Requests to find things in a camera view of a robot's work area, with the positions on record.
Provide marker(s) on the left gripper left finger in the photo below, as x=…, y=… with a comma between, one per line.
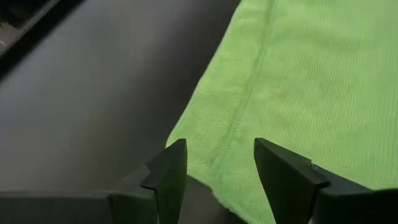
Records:
x=168, y=186

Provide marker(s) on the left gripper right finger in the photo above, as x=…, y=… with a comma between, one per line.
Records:
x=295, y=186

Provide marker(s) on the green microfibre towel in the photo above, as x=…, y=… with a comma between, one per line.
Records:
x=295, y=77

